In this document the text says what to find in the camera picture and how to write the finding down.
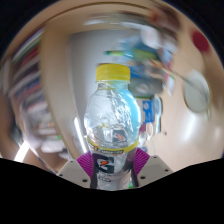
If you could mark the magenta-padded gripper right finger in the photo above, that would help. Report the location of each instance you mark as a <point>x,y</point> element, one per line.
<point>141,161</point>

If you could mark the blue and white box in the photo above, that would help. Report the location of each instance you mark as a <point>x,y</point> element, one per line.
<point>148,110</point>

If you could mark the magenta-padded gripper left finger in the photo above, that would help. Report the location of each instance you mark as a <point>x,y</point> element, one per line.
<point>85,163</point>

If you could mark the clear yellow-capped drink bottle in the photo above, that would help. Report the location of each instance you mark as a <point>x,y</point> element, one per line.
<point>111,133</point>

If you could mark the ceiling tube light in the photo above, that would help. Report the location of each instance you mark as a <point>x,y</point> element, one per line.
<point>21,151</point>

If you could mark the flat round red coaster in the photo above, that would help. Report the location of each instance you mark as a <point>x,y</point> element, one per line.
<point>200,41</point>

